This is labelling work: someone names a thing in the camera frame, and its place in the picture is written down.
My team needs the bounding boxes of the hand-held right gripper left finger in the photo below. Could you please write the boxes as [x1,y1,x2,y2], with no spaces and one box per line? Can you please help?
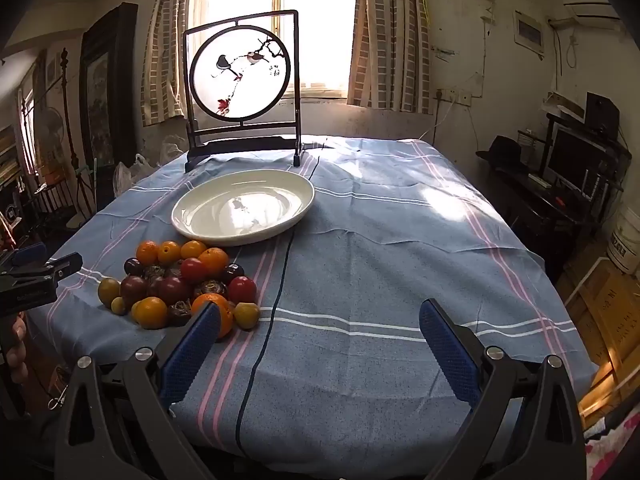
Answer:
[54,301,223,480]

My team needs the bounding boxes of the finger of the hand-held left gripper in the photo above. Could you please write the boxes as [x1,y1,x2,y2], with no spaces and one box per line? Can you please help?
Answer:
[11,241,48,267]
[0,253,84,285]

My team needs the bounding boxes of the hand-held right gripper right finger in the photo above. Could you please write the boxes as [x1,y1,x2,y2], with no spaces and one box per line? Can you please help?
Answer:
[419,298,587,480]

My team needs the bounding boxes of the large oval orange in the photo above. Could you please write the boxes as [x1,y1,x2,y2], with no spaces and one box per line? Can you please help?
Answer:
[191,292,236,339]

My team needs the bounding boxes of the yellow-orange tomato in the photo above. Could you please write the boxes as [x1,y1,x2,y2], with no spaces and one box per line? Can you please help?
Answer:
[132,297,168,330]

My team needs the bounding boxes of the dark red tomato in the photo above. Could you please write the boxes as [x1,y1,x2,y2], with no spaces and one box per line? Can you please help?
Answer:
[150,276,190,303]
[120,275,149,308]

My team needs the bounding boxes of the red cherry tomato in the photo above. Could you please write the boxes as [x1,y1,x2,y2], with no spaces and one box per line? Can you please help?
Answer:
[228,276,258,304]
[180,257,209,283]

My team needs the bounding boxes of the white oval plate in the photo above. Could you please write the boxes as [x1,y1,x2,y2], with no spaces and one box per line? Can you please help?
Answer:
[171,169,316,247]

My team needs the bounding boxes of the person's left hand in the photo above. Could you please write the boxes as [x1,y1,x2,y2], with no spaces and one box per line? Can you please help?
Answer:
[4,310,30,386]

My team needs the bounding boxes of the white plastic bag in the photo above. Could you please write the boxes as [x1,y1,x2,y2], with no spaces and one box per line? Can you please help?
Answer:
[112,152,158,198]

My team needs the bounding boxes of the blue striped tablecloth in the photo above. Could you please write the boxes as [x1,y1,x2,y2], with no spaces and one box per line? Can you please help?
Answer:
[25,135,598,478]

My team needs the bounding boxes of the floor fan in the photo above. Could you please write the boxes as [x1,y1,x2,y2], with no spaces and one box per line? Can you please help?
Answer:
[32,107,66,171]

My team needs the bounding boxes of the dark wooden desk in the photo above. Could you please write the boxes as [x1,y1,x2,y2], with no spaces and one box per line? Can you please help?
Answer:
[487,160,608,281]

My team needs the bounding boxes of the floral cloth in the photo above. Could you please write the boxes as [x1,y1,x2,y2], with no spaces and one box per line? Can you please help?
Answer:
[582,405,640,480]

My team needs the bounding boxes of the black hat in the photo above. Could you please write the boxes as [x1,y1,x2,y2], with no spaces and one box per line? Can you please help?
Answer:
[475,135,531,173]

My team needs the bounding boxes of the white plastic bucket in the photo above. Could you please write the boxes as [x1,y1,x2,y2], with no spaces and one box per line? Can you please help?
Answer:
[606,205,640,276]

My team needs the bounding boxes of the checked curtain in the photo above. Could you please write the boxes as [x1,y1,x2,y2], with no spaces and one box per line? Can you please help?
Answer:
[347,0,436,116]
[140,0,208,128]

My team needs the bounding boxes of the computer monitor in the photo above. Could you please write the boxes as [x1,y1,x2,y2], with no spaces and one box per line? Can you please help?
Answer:
[542,122,613,196]

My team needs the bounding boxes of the black speaker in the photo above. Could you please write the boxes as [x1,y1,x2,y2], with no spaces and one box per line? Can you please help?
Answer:
[585,91,621,141]

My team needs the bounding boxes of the window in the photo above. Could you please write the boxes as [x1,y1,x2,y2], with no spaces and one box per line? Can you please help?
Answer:
[192,0,361,101]

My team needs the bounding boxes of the white air conditioner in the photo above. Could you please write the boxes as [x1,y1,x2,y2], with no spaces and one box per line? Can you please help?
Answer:
[562,0,623,23]

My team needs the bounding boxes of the black cable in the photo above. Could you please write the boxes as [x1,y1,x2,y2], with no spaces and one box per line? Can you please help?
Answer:
[235,230,296,456]

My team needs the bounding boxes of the dark framed wall picture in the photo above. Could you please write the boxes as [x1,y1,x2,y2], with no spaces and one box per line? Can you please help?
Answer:
[79,2,140,168]

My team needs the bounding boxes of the wall power outlet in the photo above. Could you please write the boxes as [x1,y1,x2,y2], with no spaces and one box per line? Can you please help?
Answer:
[437,87,473,107]

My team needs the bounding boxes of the small wall vent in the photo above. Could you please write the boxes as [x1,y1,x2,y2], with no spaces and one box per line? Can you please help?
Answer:
[512,10,546,58]

